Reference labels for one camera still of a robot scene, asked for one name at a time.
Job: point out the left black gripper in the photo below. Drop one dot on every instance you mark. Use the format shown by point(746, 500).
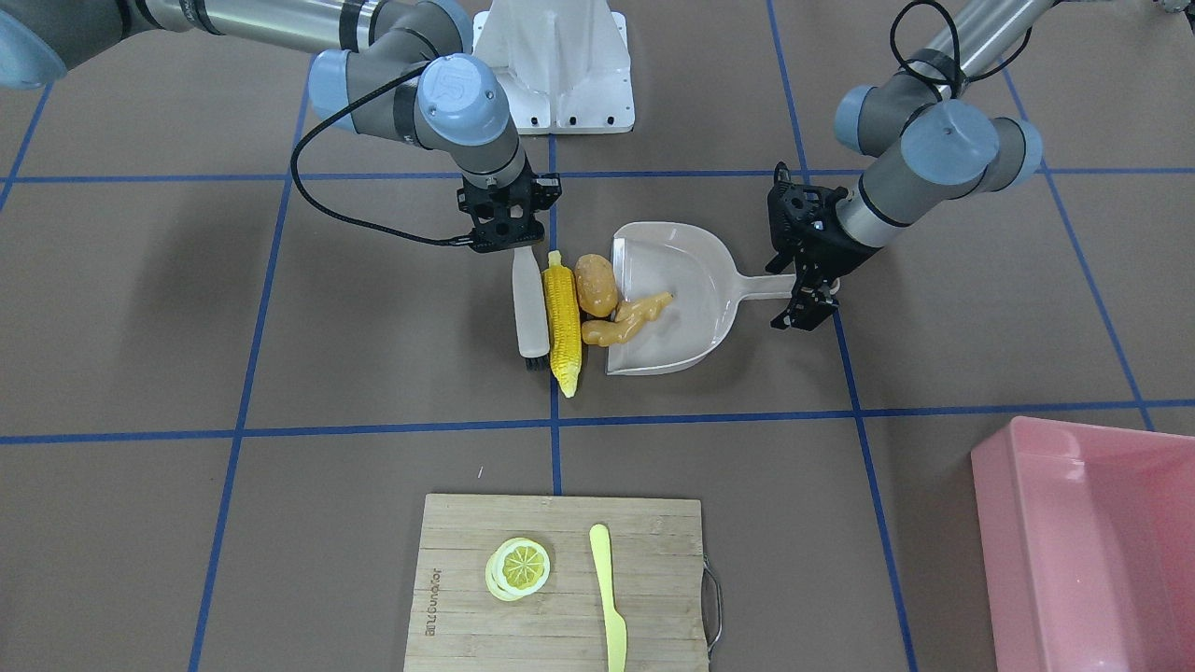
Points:
point(827, 247)

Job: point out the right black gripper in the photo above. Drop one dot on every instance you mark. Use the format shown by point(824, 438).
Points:
point(540, 200)

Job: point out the yellow toy corn cob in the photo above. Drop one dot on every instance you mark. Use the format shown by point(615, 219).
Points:
point(563, 311)

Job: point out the beige hand brush black bristles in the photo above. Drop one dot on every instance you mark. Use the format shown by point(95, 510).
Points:
point(529, 310)

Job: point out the brown toy potato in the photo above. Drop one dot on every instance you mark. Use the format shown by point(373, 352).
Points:
point(596, 288)

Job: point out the beige plastic dustpan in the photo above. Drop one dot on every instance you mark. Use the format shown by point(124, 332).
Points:
point(697, 269)

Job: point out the tan toy ginger root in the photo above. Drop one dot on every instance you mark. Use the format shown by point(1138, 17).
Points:
point(628, 320)

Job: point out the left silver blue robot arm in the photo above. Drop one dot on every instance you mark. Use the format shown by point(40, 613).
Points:
point(927, 145)

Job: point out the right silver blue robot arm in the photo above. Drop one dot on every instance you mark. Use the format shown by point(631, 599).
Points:
point(398, 70)

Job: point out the pink plastic bin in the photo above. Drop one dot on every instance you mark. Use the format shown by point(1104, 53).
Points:
point(1087, 536)

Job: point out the bamboo cutting board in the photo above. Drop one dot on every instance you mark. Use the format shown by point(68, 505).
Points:
point(658, 567)

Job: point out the yellow toy lemon slice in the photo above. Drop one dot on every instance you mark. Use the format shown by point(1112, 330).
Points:
point(518, 568)

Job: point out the yellow plastic toy knife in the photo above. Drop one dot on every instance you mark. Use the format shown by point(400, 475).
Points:
point(614, 624)

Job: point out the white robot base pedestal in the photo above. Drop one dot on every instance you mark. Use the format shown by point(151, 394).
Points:
point(565, 65)

